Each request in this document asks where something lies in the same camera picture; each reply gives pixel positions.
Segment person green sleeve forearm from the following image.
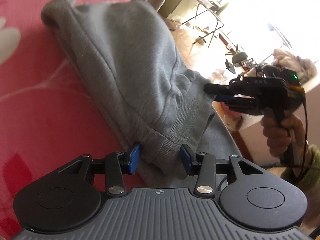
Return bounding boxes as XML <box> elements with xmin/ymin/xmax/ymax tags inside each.
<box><xmin>280</xmin><ymin>145</ymin><xmax>319</xmax><ymax>202</ymax></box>

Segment person right hand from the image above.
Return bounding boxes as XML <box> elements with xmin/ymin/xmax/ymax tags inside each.
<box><xmin>260</xmin><ymin>114</ymin><xmax>305</xmax><ymax>159</ymax></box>

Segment grey sweatpants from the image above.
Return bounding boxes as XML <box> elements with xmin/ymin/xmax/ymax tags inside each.
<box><xmin>41</xmin><ymin>0</ymin><xmax>239</xmax><ymax>188</ymax></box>

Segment laundry pile on wheelchair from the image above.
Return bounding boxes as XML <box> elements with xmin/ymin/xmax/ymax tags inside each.
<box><xmin>272</xmin><ymin>49</ymin><xmax>317</xmax><ymax>85</ymax></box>

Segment pink floral blanket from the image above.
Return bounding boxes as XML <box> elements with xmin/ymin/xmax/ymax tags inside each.
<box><xmin>1</xmin><ymin>0</ymin><xmax>127</xmax><ymax>239</ymax></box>

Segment folding table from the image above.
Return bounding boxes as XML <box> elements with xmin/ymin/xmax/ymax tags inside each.
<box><xmin>180</xmin><ymin>0</ymin><xmax>225</xmax><ymax>47</ymax></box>

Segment wheelchair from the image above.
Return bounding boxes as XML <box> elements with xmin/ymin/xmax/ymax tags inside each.
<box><xmin>225</xmin><ymin>51</ymin><xmax>264</xmax><ymax>80</ymax></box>

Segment black cable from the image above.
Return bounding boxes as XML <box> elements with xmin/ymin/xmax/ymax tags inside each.
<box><xmin>276</xmin><ymin>89</ymin><xmax>309</xmax><ymax>181</ymax></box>

